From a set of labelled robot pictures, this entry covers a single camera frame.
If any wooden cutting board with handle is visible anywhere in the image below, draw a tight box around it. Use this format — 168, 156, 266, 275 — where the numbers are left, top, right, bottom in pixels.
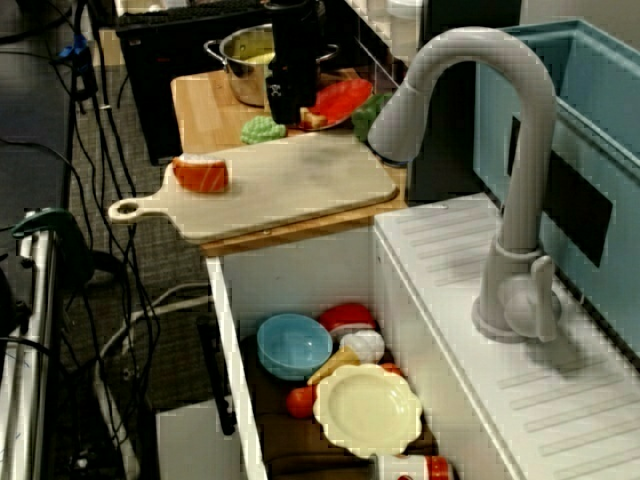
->
107, 128, 401, 244

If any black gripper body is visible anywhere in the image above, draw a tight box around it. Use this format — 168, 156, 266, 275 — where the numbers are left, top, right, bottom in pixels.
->
268, 4, 322, 76

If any green bell pepper toy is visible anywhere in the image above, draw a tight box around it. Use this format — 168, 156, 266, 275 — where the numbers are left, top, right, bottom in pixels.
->
351, 92, 396, 142

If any steel pot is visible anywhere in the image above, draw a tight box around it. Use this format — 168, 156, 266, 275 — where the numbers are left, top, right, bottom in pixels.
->
203, 23, 341, 109

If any white toy sink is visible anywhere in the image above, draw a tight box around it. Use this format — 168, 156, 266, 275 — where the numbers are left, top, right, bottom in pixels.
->
207, 192, 640, 480

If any black gripper finger with logo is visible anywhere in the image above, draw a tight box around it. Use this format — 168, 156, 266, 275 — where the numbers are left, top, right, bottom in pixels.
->
264, 68, 304, 127

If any red plate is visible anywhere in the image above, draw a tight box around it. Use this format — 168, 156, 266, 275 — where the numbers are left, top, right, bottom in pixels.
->
302, 77, 375, 132

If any black bar handle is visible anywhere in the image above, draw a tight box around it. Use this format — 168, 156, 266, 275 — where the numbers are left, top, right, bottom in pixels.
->
196, 314, 238, 436

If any light green grapes toy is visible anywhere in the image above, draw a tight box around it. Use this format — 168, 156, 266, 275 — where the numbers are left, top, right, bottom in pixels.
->
240, 114, 289, 146

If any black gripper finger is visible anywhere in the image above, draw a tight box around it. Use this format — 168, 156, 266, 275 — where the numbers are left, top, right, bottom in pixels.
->
299, 64, 322, 110

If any white cable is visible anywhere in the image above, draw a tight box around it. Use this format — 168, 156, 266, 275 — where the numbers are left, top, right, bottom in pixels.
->
97, 282, 211, 361

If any green clamp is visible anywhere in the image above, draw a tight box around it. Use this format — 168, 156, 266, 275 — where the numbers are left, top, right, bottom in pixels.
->
12, 207, 96, 281

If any teal dish rack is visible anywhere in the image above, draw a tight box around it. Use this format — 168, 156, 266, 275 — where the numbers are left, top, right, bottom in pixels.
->
474, 18, 640, 361

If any blue bowl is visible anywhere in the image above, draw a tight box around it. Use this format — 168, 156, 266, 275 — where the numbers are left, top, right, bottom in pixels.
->
256, 312, 335, 382

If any orange tomato toy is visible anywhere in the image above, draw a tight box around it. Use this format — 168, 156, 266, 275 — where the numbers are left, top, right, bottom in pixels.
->
286, 385, 319, 420

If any blue cable connector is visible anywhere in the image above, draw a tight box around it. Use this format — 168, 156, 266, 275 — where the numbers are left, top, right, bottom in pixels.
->
58, 33, 87, 57

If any pale yellow flower plate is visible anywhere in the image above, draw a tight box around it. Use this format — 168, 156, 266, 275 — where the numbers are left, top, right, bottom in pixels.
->
312, 362, 425, 459

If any tan chicken drumstick toy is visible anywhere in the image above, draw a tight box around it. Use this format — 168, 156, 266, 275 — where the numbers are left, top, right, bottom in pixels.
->
299, 107, 329, 129

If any grey toy faucet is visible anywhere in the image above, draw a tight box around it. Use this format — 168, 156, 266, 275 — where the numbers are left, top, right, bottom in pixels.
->
367, 25, 564, 344

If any aluminium frame rail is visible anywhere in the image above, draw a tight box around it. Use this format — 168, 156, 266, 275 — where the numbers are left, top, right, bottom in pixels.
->
0, 224, 59, 480

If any orange salmon sushi toy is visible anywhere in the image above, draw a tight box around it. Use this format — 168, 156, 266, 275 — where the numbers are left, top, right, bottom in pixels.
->
172, 153, 231, 194

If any plain white jar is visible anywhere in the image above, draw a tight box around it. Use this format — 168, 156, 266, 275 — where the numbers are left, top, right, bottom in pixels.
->
388, 0, 426, 49

